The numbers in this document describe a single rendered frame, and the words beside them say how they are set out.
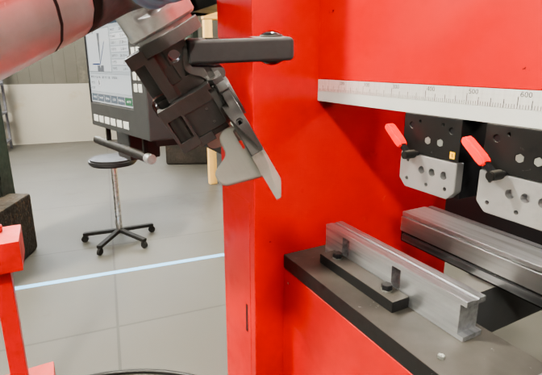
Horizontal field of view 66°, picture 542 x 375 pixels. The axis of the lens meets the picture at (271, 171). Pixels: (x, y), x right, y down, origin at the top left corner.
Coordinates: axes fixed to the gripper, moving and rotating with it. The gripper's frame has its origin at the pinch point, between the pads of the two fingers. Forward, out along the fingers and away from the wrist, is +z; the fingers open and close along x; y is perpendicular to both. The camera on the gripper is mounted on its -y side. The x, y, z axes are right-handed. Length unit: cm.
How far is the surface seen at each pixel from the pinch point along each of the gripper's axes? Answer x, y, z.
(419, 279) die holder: -24, -17, 54
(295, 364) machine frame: -49, 23, 84
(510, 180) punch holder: -9.6, -35.6, 29.2
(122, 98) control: -83, 26, -7
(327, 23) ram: -69, -34, 2
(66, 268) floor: -238, 163, 95
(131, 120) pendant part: -76, 27, -1
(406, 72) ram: -38, -37, 13
